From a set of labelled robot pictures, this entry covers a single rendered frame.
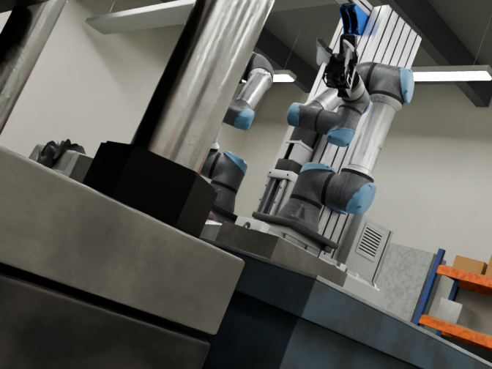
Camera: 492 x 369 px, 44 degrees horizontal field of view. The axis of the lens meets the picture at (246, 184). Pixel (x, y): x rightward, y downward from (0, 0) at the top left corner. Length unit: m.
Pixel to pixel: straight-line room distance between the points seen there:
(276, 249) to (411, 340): 0.39
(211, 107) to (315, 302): 0.19
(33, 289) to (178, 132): 0.16
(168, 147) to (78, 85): 8.41
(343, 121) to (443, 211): 5.88
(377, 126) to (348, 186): 0.23
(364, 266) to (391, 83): 0.76
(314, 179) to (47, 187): 1.72
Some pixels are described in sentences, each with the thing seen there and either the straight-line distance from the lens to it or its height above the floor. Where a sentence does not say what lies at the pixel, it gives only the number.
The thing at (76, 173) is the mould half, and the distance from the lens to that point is 1.39.
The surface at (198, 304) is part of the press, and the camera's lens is 0.44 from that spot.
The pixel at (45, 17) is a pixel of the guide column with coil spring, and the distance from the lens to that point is 0.86.
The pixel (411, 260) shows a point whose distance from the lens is 7.24.
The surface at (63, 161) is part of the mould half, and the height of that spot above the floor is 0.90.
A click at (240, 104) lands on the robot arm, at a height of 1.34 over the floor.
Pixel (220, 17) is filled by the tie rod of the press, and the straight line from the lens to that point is 0.49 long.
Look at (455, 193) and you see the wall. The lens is 7.67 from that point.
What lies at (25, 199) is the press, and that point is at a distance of 0.37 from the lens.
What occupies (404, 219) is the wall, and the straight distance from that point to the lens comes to 7.86.
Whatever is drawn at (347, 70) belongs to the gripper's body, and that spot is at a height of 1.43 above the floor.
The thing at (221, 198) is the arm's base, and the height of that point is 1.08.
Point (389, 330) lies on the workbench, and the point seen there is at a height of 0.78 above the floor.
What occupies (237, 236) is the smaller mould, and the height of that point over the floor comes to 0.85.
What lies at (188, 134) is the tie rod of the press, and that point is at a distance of 0.46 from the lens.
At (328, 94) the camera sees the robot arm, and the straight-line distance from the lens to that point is 1.98.
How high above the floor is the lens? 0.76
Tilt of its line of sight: 10 degrees up
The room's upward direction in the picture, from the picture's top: 23 degrees clockwise
